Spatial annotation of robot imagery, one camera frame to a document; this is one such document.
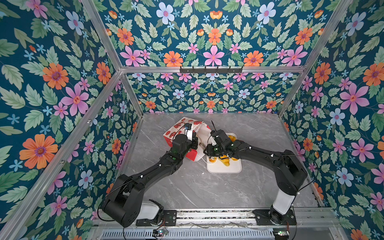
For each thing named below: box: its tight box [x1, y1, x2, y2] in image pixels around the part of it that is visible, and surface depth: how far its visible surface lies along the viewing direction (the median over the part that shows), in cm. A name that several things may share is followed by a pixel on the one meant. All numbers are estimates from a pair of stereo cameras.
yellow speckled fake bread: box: [218, 157, 230, 167], surface depth 93 cm
